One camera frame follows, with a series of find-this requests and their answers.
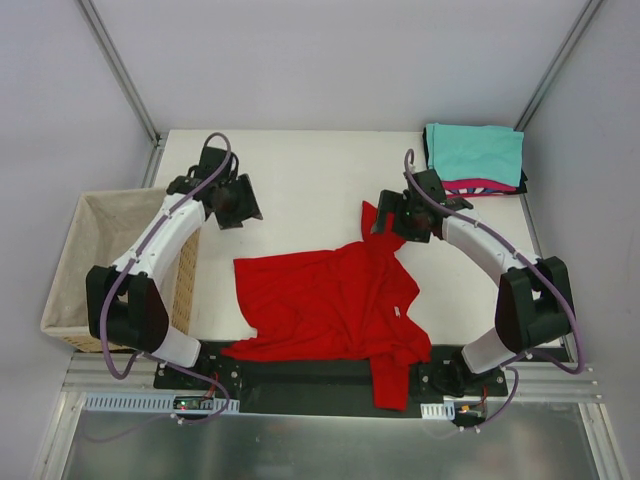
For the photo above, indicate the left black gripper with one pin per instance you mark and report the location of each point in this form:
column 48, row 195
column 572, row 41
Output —
column 240, row 201

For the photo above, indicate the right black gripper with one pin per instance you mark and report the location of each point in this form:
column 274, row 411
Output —
column 391, row 215

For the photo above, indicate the pink t shirt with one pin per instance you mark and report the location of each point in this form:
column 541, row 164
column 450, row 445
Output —
column 476, row 188

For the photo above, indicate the red t shirt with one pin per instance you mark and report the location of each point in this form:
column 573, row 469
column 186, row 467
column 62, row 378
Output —
column 350, row 303

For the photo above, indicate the black t shirt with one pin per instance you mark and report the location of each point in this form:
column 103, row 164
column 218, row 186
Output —
column 521, row 188

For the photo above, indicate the wicker basket with cloth liner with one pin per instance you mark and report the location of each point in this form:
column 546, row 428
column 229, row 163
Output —
column 105, row 224

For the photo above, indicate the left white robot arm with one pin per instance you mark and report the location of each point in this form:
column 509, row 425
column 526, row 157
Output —
column 123, row 300

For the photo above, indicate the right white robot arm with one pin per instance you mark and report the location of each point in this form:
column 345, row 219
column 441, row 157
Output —
column 534, row 302

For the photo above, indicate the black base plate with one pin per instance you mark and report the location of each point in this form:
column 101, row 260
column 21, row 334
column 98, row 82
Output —
column 341, row 388

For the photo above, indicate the left aluminium frame post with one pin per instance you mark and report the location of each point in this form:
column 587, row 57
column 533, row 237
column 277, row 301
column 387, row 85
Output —
column 109, row 50

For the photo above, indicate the aluminium frame post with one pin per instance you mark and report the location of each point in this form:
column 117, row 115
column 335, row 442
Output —
column 568, row 45
column 109, row 50

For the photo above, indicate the right aluminium frame post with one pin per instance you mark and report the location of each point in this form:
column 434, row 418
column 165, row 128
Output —
column 568, row 45

